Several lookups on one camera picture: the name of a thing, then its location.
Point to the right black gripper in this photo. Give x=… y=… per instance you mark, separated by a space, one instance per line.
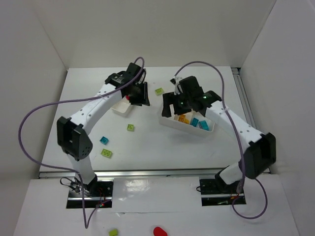
x=175 y=104

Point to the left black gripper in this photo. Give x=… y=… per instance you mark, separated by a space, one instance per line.
x=141 y=94

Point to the green lego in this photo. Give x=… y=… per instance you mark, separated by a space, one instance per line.
x=106 y=153
x=130 y=127
x=159 y=91

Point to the white divided tray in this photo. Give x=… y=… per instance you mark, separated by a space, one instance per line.
x=172 y=122
x=122 y=107

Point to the orange lego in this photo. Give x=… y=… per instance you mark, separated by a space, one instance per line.
x=182 y=118

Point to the small teal lego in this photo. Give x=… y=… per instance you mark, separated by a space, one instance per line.
x=104 y=140

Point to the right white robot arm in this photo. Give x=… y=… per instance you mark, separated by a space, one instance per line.
x=258 y=150

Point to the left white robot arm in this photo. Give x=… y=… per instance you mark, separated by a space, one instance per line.
x=73 y=132

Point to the red piece outside front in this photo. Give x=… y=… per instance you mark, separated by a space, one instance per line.
x=158 y=231

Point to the green lego outside front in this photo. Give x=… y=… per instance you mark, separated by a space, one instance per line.
x=113 y=232

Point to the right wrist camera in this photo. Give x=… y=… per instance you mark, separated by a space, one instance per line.
x=176 y=82

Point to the aluminium front rail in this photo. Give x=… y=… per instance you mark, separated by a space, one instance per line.
x=137 y=173

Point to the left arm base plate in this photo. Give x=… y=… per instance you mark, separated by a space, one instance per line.
x=101 y=194

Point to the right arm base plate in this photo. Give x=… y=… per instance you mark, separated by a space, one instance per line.
x=212 y=195

